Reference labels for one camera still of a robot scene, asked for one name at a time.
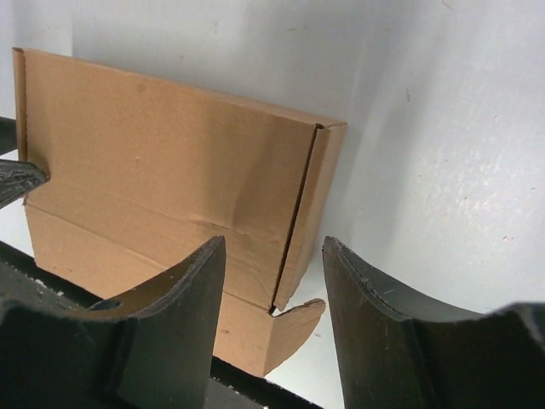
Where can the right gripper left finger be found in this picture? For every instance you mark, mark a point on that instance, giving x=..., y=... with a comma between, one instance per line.
x=127, y=341

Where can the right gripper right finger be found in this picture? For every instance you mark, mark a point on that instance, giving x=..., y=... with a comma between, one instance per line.
x=399, y=348

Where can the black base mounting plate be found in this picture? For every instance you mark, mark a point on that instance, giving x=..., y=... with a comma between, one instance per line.
x=42, y=277

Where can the brown cardboard box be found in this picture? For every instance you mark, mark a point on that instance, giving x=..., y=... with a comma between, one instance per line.
x=143, y=170

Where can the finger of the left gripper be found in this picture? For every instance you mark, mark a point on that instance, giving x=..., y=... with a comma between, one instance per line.
x=18, y=179

